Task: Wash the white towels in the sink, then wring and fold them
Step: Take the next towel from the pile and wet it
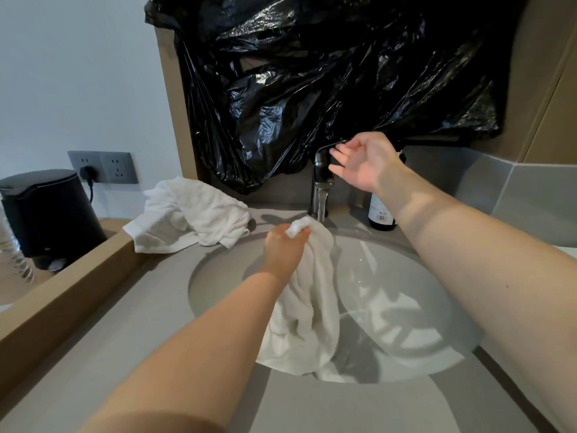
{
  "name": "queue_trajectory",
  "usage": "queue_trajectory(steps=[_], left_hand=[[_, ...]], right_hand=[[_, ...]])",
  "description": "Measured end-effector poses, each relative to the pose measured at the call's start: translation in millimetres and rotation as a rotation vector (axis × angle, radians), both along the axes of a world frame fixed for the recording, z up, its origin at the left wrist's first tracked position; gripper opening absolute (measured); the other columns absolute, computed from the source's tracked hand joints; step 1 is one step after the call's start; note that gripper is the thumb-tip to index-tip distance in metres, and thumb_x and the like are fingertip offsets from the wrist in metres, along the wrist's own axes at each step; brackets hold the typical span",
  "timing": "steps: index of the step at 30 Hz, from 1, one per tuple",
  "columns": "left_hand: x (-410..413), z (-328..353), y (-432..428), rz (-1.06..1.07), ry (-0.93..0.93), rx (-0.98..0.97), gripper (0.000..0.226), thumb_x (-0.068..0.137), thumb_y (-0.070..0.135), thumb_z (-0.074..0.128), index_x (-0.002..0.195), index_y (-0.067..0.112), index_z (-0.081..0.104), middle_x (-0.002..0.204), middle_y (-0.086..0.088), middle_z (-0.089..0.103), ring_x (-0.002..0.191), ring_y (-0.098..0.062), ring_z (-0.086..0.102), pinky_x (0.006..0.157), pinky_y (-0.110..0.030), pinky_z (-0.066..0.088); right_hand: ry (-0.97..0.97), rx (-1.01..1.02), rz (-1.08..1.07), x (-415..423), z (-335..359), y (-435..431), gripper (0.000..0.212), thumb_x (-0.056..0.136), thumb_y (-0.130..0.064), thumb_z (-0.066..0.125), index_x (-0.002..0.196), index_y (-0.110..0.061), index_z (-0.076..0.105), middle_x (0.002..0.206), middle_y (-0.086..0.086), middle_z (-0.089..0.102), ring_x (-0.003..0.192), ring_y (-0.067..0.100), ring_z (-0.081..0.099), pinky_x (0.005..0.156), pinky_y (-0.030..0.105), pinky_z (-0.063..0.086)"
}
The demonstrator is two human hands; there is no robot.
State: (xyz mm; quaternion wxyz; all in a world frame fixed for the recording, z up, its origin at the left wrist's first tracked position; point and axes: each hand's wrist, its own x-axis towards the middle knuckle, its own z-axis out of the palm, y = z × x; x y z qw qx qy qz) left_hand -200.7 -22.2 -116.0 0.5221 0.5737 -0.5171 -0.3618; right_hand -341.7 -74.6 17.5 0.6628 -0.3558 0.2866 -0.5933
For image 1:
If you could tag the grey wall socket panel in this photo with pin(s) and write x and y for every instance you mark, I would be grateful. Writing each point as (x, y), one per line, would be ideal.
(115, 166)

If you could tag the person's left forearm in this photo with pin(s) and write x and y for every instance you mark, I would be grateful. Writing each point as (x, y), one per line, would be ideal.
(203, 356)

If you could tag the dark bottle with white label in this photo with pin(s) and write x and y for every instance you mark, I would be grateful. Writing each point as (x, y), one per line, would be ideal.
(381, 215)

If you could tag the wooden mirror frame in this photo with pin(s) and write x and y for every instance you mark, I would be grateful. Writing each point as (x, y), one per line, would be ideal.
(178, 112)

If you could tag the crumpled white towel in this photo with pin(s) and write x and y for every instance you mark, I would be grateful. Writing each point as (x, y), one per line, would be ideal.
(189, 216)

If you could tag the chrome faucet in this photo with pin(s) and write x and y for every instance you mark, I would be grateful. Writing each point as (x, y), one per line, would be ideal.
(321, 171)

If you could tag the person's right fingers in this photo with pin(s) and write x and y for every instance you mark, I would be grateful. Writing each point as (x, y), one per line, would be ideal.
(339, 154)

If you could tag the person's left hand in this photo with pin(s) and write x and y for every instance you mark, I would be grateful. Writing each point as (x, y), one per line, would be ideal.
(279, 252)

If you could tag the person's right forearm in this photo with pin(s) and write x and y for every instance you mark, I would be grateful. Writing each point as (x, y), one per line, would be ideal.
(487, 284)

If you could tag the wet white towel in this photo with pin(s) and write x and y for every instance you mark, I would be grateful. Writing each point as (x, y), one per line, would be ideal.
(311, 311)

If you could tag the running water stream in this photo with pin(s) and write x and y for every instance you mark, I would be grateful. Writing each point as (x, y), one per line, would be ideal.
(322, 205)

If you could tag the wooden ledge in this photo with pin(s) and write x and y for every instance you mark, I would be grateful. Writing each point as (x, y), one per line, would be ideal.
(67, 293)

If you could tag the black plastic bag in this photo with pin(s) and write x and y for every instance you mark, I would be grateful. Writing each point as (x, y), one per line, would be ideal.
(324, 76)

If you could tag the white sink basin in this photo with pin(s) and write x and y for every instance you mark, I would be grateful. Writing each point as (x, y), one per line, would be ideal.
(396, 302)

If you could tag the person's left fingers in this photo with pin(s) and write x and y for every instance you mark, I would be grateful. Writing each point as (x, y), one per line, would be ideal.
(303, 238)

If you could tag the black electric kettle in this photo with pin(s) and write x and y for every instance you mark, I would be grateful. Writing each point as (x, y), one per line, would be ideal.
(49, 211)

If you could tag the person's right hand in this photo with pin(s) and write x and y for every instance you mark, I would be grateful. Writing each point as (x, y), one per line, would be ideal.
(372, 160)

